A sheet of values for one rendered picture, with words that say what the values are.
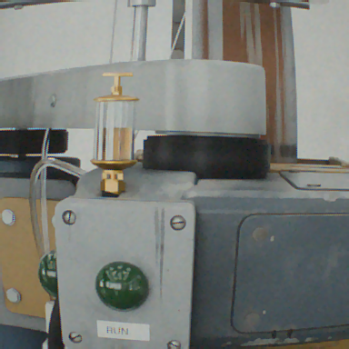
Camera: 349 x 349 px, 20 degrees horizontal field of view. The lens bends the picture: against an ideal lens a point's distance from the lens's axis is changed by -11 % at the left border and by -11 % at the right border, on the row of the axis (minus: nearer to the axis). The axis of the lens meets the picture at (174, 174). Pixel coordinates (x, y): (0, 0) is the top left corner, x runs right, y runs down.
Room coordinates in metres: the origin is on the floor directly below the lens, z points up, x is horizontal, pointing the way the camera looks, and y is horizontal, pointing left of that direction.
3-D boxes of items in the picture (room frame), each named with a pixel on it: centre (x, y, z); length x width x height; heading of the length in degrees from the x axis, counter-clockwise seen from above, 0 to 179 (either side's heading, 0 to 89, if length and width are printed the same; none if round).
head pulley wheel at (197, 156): (0.77, -0.02, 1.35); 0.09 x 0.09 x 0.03
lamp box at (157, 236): (0.59, 0.03, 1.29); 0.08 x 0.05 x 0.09; 88
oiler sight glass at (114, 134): (0.65, 0.04, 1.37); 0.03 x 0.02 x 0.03; 88
